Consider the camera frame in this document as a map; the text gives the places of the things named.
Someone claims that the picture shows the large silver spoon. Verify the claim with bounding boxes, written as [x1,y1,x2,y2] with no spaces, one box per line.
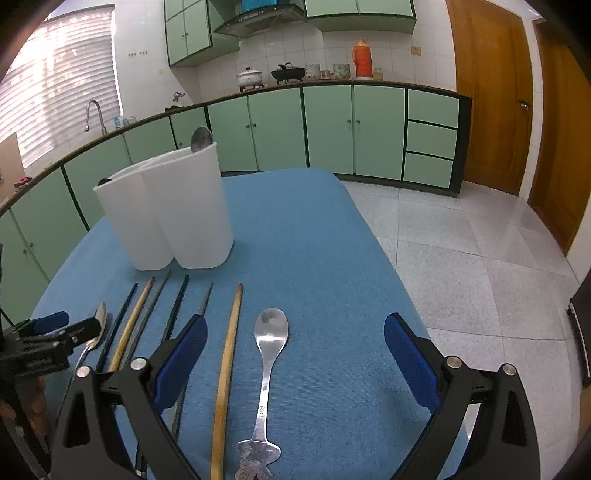
[73,301,108,372]

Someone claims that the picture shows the long black chopstick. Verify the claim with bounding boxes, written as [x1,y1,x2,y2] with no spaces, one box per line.
[134,275,189,479]

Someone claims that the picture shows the black chopstick gold band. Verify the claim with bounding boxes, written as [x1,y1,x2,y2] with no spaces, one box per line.
[96,283,138,372]

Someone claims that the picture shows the light bamboo chopstick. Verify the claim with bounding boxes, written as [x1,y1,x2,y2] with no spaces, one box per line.
[108,277,155,372]

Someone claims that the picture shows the dark grey-brown chopstick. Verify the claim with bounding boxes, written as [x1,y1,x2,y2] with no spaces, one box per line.
[124,270,171,364]

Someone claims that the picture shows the light wooden chopstick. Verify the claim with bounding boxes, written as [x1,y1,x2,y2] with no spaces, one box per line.
[209,283,243,480]

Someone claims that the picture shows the dark grey chopstick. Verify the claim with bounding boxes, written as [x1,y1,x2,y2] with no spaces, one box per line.
[171,282,213,441]

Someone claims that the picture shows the silver spoon flower handle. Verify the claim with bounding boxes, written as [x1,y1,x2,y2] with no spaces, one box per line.
[235,308,290,479]

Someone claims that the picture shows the small plain silver spoon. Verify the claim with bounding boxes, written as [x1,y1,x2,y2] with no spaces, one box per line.
[190,126,213,153]

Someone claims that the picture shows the chrome kitchen faucet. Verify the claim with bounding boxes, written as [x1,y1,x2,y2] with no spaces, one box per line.
[84,99,108,136]

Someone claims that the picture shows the green upper kitchen cabinets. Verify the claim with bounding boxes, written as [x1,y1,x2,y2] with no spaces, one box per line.
[163,0,417,68]

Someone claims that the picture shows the green kitchen cabinets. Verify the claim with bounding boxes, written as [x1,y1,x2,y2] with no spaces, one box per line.
[1,80,472,323]
[163,0,417,68]

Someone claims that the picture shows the green lower kitchen cabinets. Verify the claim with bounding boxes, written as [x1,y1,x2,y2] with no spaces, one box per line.
[1,80,472,323]

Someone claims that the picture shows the person's left hand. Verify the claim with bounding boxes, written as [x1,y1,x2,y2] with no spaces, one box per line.
[1,375,50,465]

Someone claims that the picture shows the pink cloth on counter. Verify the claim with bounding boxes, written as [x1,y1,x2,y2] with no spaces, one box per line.
[14,176,32,191]

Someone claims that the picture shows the cardboard box with label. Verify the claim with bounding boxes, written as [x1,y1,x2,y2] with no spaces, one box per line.
[0,133,25,202]

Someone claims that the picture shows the white two-compartment utensil holder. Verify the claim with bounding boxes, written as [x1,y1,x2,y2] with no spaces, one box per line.
[93,143,235,271]

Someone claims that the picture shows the blue table cloth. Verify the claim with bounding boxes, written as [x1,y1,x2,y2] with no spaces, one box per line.
[51,169,466,479]

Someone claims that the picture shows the white window blinds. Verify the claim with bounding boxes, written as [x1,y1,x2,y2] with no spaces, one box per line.
[1,5,122,167]

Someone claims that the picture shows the brown wooden door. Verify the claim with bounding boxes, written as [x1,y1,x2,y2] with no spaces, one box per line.
[528,20,590,253]
[446,0,533,195]

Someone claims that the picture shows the white enamel pot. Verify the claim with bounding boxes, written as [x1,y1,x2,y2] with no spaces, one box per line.
[236,67,264,92]

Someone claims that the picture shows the black wok with lid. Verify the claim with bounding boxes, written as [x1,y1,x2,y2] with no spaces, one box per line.
[271,62,307,85]

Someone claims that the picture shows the patterned ceramic jar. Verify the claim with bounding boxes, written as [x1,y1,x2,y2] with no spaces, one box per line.
[332,63,351,80]
[304,63,322,80]

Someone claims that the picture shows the black range hood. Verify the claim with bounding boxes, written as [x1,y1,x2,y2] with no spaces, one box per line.
[214,3,308,39]

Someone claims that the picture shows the blue box on hood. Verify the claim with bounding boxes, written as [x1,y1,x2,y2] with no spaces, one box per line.
[240,0,279,13]

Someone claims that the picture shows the small glass jar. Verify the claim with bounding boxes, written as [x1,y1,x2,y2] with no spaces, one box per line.
[373,68,384,81]

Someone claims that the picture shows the orange thermos flask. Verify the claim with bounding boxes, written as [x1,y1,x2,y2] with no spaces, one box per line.
[352,39,373,79]

